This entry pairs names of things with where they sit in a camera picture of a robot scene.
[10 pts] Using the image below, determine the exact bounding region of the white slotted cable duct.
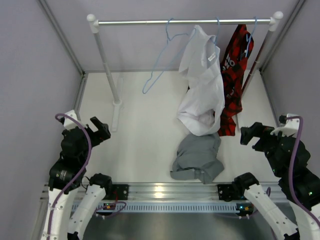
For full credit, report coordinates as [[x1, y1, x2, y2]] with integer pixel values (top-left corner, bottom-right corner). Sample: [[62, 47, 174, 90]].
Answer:
[[71, 201, 253, 213]]

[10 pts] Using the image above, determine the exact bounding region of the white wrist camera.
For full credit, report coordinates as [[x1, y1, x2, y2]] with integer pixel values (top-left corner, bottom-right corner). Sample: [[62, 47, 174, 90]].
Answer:
[[58, 109, 85, 130], [270, 113, 300, 137]]

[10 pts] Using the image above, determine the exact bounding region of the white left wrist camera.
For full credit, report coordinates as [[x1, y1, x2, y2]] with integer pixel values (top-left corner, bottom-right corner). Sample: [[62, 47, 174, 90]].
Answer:
[[58, 109, 85, 130]]

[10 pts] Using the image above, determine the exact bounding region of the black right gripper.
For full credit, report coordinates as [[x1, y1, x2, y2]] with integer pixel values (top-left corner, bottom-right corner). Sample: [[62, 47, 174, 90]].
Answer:
[[240, 122, 293, 177]]

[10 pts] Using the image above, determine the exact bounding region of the blue hanger under white shirt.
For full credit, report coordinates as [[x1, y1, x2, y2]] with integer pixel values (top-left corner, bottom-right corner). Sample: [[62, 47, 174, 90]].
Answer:
[[213, 17, 221, 45]]

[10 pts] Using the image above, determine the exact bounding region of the grey button-up shirt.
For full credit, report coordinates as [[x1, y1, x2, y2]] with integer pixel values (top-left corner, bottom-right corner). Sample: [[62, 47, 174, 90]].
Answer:
[[170, 133, 225, 185]]

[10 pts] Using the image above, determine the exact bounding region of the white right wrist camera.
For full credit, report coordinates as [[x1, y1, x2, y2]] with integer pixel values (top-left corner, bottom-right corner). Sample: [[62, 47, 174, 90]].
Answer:
[[270, 113, 300, 137]]

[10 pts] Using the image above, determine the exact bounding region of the white hanging shirt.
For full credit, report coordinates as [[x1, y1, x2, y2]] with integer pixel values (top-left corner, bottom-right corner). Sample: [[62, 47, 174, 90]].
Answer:
[[177, 25, 225, 136]]

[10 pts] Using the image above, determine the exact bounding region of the red black plaid shirt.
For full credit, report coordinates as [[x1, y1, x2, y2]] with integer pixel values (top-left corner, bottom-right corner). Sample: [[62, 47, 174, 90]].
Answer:
[[218, 24, 254, 137]]

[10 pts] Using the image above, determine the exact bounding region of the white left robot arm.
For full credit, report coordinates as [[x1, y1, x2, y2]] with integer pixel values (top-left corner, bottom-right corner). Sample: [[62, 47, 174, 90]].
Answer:
[[41, 113, 113, 240]]

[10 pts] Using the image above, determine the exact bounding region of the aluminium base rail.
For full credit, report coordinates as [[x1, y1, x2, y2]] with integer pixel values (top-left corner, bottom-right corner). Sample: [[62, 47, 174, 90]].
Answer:
[[39, 181, 298, 203]]

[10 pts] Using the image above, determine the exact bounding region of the light blue wire hanger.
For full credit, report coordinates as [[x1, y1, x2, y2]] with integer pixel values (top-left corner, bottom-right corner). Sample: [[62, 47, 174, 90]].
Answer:
[[142, 17, 196, 95]]

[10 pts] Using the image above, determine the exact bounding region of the blue hanger under plaid shirt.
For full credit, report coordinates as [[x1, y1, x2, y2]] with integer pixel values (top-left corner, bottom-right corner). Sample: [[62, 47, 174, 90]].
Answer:
[[244, 16, 258, 58]]

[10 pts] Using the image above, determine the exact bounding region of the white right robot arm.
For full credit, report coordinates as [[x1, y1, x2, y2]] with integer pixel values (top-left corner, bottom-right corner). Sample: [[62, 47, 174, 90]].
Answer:
[[231, 122, 320, 240]]

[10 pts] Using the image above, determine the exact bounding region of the white metal clothes rack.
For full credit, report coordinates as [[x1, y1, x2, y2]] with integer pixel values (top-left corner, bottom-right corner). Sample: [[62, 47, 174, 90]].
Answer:
[[86, 11, 284, 132]]

